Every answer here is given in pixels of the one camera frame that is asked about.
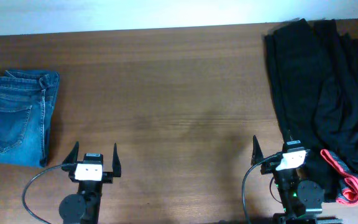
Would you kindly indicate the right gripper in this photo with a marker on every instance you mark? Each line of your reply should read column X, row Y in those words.
column 266, row 168

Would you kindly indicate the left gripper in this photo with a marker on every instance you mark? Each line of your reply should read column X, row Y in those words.
column 108, row 177

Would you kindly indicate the black leggings red grey waistband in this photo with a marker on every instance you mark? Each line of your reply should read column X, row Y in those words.
column 336, row 117

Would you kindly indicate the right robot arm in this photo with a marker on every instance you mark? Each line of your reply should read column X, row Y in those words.
column 301, row 198

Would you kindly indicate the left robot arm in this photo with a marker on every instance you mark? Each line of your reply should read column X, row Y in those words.
column 83, row 206

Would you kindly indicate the folded blue denim jeans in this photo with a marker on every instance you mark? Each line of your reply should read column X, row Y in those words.
column 27, row 102

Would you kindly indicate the black trousers pile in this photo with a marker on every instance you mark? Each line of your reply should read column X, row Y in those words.
column 297, row 67

